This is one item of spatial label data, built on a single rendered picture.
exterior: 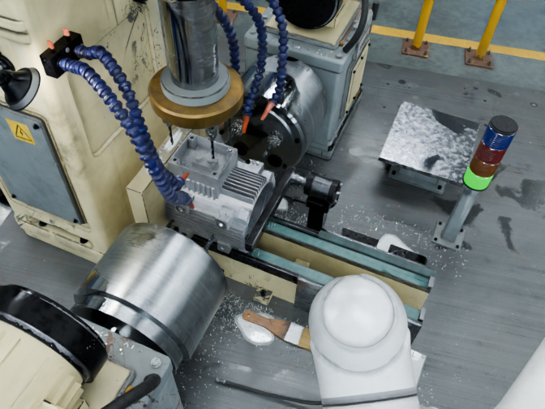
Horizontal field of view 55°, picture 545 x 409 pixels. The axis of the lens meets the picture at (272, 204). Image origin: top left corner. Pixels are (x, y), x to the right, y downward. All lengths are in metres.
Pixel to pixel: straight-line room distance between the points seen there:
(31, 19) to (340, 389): 0.70
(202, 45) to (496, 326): 0.97
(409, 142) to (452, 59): 2.11
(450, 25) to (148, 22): 3.01
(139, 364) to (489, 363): 0.83
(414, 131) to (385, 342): 1.16
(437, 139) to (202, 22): 0.91
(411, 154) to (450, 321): 0.48
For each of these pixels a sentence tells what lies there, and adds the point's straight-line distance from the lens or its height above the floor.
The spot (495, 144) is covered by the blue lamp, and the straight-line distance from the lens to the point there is 1.25.
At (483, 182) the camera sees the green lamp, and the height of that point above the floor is 1.06.
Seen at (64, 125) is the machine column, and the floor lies 1.30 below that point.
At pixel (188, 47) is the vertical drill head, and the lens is 0.93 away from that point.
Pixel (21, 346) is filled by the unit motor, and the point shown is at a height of 1.35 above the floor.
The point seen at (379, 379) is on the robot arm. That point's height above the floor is 1.46.
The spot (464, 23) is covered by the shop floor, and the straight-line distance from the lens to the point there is 4.05.
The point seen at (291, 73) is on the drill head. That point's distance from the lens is 1.35.
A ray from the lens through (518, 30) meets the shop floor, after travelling 4.13.
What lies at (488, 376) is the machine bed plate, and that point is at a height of 0.80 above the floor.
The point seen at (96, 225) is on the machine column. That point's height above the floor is 1.00.
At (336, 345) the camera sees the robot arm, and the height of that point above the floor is 1.50.
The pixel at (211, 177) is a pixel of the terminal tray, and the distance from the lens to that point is 1.11.
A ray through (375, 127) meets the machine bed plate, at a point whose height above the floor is 0.80.
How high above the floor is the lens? 1.97
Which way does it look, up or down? 51 degrees down
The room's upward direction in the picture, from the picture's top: 3 degrees clockwise
